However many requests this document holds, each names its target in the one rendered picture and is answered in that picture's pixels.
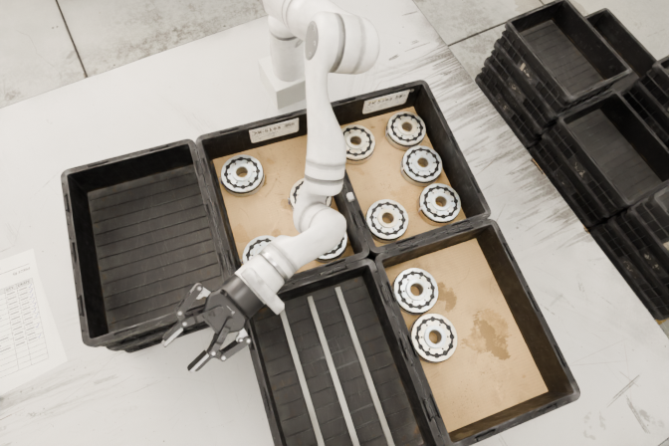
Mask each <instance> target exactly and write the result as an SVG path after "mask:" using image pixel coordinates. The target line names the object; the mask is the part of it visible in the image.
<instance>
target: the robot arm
mask: <svg viewBox="0 0 669 446"><path fill-rule="evenodd" d="M259 2H260V4H261V5H262V7H263V9H264V10H265V11H266V12H267V13H268V14H269V17H268V29H269V37H270V41H269V46H270V54H271V63H272V65H273V72H274V74H275V76H276V77H277V78H278V79H279V80H281V81H284V82H294V81H296V80H298V79H299V78H300V77H301V76H302V75H303V74H304V72H306V100H307V120H308V144H307V156H306V167H305V180H304V183H303V185H302V188H301V190H300V193H299V196H298V199H297V202H296V204H295V208H294V212H293V220H294V225H295V227H296V229H297V231H298V232H299V233H301V234H300V235H298V236H295V237H290V236H285V235H280V236H278V237H276V238H275V239H274V240H273V241H271V242H270V243H269V244H268V245H267V246H266V247H265V248H264V249H263V250H262V251H260V252H259V254H257V255H256V256H255V257H253V258H252V259H250V260H249V261H248V262H246V263H245V264H244V265H243V266H242V267H241V268H240V269H239V270H238V271H236V272H235V273H234V274H233V275H232V276H231V277H230V278H229V279H228V280H226V281H225V282H224V283H223V284H222V285H221V286H220V287H219V288H218V289H216V290H214V291H211V292H209V291H208V290H206V289H205V288H204V287H203V286H202V285H201V284H200V283H195V284H194V286H193V287H192V288H191V289H190V291H189V292H188V293H187V295H186V296H185V297H184V298H183V300H182V301H181V302H180V303H179V305H178V306H177V307H176V309H175V313H176V315H177V318H178V321H177V323H176V324H175V325H174V326H173V327H172V328H171V329H169V330H168V331H167V332H166V333H165V334H164V336H163V341H162V342H161V343H162V345H163V346H164V347H167V346H168V345H169V344H170V343H171V342H173V341H174V340H175V339H176V338H177V337H178V336H179V335H180V334H181V333H182V332H183V331H184V328H187V327H189V326H191V325H194V324H196V323H201V322H203V321H204V322H205V323H206V324H207V325H208V326H210V327H211V328H212V329H213V330H214V331H215V333H214V335H213V339H212V341H211V342H210V344H209V346H208V348H207V350H205V349H204V350H203V351H202V352H201V353H200V354H199V355H198V356H197V357H196V358H195V359H194V360H193V361H192V362H191V363H190V364H189V365H188V366H187V369H188V371H189V372H190V373H191V372H193V371H194V370H195V371H198V370H200V369H201V368H202V367H203V366H204V365H205V364H206V363H207V362H208V361H209V360H210V359H211V358H217V359H220V360H221V361H225V360H227V359H228V358H230V357H231V356H232V355H234V354H235V353H237V352H238V351H240V350H241V349H242V348H244V347H245V346H247V345H248V344H250V343H251V342H252V339H251V338H250V337H249V335H248V334H247V333H246V331H245V330H244V327H245V324H246V322H247V320H249V319H251V318H252V317H253V316H254V315H255V314H256V313H257V312H258V311H259V310H260V309H261V308H262V307H263V306H264V305H265V304H267V305H268V307H269V308H270V309H271V310H272V311H273V312H274V313H275V314H276V315H278V314H279V313H280V312H281V311H282V310H283V309H284V308H285V304H284V303H283V302H282V301H281V300H280V298H278V296H277V295H276V293H277V292H278V291H279V290H280V289H281V287H282V286H283V285H284V284H285V283H286V282H287V281H288V280H289V279H290V278H291V277H292V276H293V275H294V274H295V273H296V272H297V271H298V270H299V269H300V268H301V267H303V266H304V265H306V264H308V263H310V262H311V261H313V260H314V259H316V258H318V257H320V256H321V255H323V254H325V253H326V252H328V251H330V250H331V249H333V248H334V247H335V246H336V245H337V244H338V243H339V242H340V241H341V239H342V238H343V236H344V234H345V230H346V221H345V219H344V217H343V216H342V215H341V214H340V213H339V212H337V211H335V210H334V209H332V208H330V207H328V206H326V199H327V196H334V195H337V194H339V193H340V191H341V189H342V185H343V177H344V169H345V161H346V144H345V139H344V136H343V133H342V131H341V128H340V126H339V124H338V122H337V120H336V117H335V114H334V112H333V109H332V106H331V103H330V99H329V94H328V73H335V74H347V75H358V74H362V73H365V72H367V71H368V70H370V69H371V68H372V67H373V65H374V64H375V62H376V60H377V58H378V55H379V47H380V46H379V37H378V34H377V31H376V29H375V27H374V25H373V24H372V23H371V22H370V21H369V20H368V19H367V18H364V17H361V16H357V15H354V14H351V13H349V12H346V11H344V10H343V9H341V8H340V7H338V5H337V4H335V3H334V2H332V1H331V0H259ZM305 42H306V43H305ZM202 297H206V299H205V303H204V307H203V308H202V309H199V310H197V311H195V312H193V313H192V314H189V315H187V316H186V315H185V312H186V311H187V310H188V309H189V307H190V306H191V305H192V303H193V302H194V301H195V300H196V299H198V300H199V299H201V298H202ZM200 313H201V314H200ZM235 332H238V334H237V335H236V337H235V340H234V341H232V342H231V343H229V344H228V345H226V346H225V347H223V348H222V349H221V350H220V349H219V348H220V346H221V345H222V344H223V342H224V340H225V338H226V336H227V334H230V333H235Z"/></svg>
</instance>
